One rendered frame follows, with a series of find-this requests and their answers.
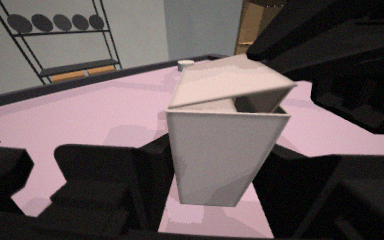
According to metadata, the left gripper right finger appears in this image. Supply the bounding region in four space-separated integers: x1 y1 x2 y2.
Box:
252 143 384 239

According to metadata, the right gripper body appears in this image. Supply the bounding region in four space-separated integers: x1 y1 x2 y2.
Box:
310 2 384 135

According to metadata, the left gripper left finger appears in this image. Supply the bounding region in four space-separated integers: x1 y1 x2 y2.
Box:
54 133 175 232

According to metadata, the white paper carton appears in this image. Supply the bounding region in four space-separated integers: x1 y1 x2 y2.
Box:
165 54 298 207

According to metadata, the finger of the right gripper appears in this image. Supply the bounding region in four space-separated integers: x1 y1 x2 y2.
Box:
265 25 384 83
246 0 384 62

